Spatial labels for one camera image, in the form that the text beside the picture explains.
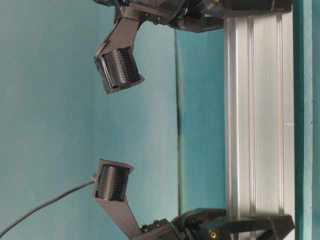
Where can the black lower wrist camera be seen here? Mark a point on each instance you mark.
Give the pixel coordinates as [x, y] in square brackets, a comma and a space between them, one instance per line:
[109, 192]

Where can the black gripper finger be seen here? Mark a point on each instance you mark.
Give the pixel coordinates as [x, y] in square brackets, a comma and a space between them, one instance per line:
[210, 23]
[203, 215]
[273, 227]
[239, 8]

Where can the teal backdrop sheet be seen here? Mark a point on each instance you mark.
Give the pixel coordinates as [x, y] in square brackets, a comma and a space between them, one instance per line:
[56, 120]

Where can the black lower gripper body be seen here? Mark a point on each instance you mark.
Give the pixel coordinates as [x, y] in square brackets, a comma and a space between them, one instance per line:
[176, 229]

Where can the silver aluminium extrusion rail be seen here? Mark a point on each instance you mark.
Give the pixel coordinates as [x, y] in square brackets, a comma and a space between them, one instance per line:
[259, 115]

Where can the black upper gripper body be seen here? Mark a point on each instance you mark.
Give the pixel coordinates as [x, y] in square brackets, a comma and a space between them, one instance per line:
[173, 13]

